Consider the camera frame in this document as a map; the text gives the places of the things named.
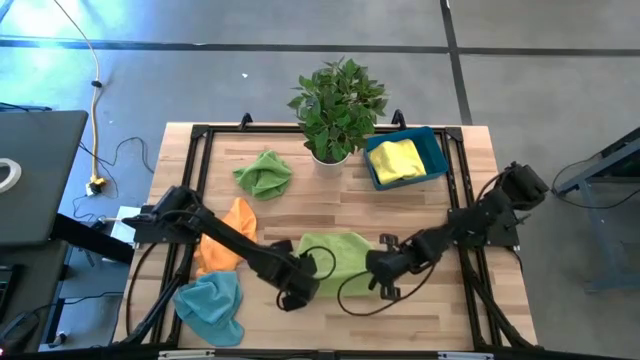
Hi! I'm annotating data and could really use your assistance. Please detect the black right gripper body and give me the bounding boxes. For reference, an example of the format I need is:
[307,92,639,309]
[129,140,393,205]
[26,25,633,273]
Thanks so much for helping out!
[366,246,419,287]

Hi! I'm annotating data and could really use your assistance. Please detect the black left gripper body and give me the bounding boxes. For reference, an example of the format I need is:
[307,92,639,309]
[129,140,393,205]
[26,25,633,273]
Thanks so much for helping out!
[263,243,322,302]

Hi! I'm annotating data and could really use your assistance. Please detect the lime green microfiber towel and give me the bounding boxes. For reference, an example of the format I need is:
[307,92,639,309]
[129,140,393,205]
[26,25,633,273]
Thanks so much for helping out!
[295,230,376,299]

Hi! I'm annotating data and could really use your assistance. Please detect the orange microfiber towel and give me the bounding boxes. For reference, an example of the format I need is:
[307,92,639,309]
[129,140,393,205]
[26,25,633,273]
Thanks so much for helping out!
[193,195,259,279]

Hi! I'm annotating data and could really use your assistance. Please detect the dark green microfiber towel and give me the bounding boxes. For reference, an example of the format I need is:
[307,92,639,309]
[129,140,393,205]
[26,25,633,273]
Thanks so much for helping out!
[232,149,295,203]

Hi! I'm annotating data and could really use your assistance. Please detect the yellow microfiber towel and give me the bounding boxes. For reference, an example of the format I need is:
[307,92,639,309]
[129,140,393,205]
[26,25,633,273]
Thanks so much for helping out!
[368,138,428,187]

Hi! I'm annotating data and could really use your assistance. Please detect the blue microfiber towel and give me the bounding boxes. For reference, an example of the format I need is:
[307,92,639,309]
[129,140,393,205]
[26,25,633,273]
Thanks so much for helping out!
[171,270,247,348]

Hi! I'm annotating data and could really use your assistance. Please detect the white plant pot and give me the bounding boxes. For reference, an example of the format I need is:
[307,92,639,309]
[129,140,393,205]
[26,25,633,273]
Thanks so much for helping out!
[309,148,352,179]

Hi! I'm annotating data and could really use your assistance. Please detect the white label strip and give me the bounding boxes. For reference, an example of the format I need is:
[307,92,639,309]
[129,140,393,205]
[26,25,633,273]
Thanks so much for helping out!
[438,351,496,360]
[158,349,217,360]

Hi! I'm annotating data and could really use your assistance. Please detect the blue plastic basket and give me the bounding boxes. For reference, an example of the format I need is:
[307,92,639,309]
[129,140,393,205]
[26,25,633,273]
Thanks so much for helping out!
[361,125,450,193]

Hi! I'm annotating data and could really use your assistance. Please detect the green leafy plant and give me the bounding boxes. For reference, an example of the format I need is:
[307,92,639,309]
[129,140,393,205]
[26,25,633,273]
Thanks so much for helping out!
[286,55,390,164]

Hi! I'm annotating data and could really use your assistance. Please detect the blue-grey metal stand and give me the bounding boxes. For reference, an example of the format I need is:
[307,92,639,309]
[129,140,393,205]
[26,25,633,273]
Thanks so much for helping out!
[551,126,640,294]

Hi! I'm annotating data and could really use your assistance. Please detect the black side desk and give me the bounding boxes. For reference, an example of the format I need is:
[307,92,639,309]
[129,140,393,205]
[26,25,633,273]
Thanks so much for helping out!
[0,213,137,354]

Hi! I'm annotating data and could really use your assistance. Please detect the grey laptop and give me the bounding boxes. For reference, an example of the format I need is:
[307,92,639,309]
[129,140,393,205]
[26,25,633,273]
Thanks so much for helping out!
[0,109,90,247]

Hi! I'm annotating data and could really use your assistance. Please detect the white tape roll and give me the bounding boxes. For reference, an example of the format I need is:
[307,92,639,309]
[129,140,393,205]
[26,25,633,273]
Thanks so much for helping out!
[0,157,23,194]

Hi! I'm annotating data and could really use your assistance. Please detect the black computer mouse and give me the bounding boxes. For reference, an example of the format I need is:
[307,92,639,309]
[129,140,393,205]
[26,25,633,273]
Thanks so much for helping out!
[0,310,41,354]

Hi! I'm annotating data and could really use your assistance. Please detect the black keyboard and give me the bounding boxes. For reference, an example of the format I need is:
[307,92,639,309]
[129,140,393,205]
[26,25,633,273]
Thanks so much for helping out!
[0,264,22,322]

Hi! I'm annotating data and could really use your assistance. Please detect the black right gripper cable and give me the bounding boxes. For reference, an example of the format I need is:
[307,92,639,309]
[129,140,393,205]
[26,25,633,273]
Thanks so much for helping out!
[336,258,437,318]

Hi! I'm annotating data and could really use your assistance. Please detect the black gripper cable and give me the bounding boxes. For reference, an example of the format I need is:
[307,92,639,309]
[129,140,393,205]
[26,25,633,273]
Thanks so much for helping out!
[275,244,338,312]
[336,258,437,318]

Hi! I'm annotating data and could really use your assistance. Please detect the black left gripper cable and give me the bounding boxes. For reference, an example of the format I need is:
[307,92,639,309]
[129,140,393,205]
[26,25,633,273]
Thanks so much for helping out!
[275,244,338,312]

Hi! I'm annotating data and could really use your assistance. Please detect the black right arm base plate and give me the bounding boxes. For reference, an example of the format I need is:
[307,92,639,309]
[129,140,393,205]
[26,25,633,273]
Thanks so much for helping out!
[446,203,522,250]

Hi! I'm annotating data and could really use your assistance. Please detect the black metal table frame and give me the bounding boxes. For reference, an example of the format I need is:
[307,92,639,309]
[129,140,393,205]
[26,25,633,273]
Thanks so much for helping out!
[112,108,539,360]

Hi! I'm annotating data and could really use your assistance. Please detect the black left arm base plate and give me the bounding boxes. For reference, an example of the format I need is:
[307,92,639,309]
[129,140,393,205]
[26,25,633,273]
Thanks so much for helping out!
[121,202,202,247]

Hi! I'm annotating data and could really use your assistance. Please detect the black looped floor cable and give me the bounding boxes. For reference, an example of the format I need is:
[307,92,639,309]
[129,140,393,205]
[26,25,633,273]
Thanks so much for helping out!
[550,151,640,211]

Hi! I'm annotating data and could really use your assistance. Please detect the thin black floor cable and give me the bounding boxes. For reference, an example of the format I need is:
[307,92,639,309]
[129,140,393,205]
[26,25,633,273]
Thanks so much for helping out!
[72,135,157,224]

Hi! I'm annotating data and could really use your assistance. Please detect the yellow floor cable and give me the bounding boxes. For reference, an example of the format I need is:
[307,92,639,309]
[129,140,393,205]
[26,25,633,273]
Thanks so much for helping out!
[51,0,109,197]

